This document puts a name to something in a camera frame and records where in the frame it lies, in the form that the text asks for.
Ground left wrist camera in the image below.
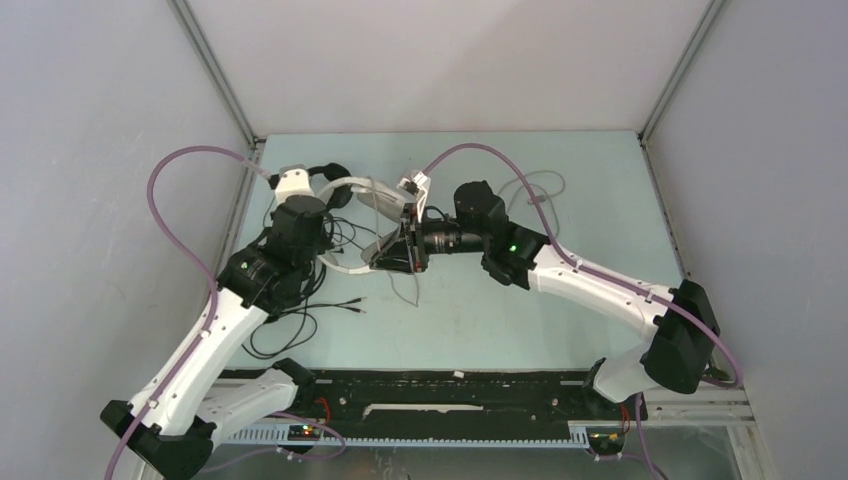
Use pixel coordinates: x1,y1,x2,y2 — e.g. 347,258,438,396
273,165,315,205

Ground black cable with two plugs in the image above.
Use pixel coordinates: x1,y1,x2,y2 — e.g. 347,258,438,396
241,298,367,361

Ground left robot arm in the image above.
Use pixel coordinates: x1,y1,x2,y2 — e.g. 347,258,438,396
100,195,331,479

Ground white cable duct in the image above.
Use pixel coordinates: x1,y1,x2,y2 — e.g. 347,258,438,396
222,422,589,449

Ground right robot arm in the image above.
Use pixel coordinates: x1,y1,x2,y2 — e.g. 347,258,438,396
357,181,720,418

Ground black headphones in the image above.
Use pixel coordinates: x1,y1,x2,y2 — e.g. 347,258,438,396
305,162,356,210

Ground white headphones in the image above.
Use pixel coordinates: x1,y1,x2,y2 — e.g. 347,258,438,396
316,176,410,275

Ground aluminium frame rail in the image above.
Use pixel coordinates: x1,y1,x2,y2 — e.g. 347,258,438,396
167,0,262,268

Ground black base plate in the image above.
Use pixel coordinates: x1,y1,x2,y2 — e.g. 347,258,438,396
253,357,647,442

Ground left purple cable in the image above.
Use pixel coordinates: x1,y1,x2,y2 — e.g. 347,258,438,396
102,145,276,480

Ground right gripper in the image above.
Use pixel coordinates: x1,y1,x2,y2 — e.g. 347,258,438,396
369,204,487,277

